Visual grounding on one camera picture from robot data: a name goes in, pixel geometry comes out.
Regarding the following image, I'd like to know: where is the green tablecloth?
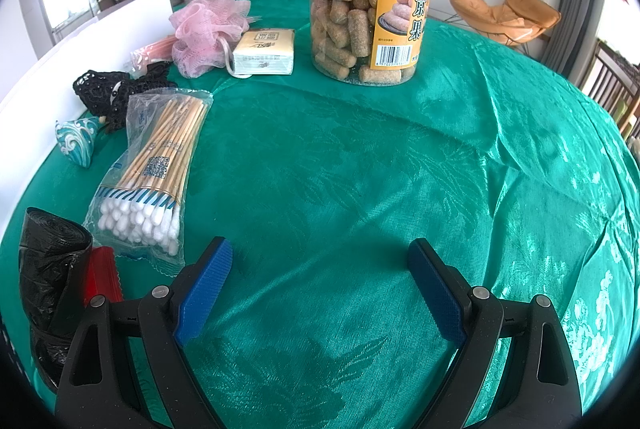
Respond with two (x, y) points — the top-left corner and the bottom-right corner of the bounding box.
(0, 0), (640, 429)

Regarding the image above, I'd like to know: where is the orange lounge chair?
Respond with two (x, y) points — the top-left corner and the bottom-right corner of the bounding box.
(449, 0), (562, 47)

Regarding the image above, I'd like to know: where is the pink plastic packet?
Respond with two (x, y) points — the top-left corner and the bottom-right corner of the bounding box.
(130, 34), (178, 75)

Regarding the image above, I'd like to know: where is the blue wave-pattern triangular pouch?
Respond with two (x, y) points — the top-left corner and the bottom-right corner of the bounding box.
(54, 116), (103, 169)

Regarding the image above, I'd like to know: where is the white storage box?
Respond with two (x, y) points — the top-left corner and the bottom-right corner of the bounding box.
(0, 0), (173, 235)

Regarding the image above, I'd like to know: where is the wooden chair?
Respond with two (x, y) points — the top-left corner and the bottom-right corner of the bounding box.
(580, 38), (640, 135)

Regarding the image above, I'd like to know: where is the black mesh pouch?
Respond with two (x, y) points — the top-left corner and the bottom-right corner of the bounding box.
(72, 62), (178, 132)

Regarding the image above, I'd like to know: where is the red plastic item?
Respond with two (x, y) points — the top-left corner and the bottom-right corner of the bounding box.
(82, 246), (124, 307)

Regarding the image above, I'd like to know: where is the black trash bag roll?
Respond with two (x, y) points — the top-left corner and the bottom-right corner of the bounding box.
(19, 208), (93, 392)

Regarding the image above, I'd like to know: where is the pink mesh bath loofah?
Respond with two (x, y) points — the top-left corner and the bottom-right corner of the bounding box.
(169, 0), (251, 79)

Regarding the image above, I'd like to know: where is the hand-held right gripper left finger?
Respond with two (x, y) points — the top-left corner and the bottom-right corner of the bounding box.
(54, 236), (234, 429)

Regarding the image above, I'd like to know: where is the cotton swab packet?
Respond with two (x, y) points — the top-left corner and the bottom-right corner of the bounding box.
(82, 92), (215, 279)

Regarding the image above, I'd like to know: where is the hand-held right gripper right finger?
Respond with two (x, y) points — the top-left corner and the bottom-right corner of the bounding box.
(406, 238), (583, 429)

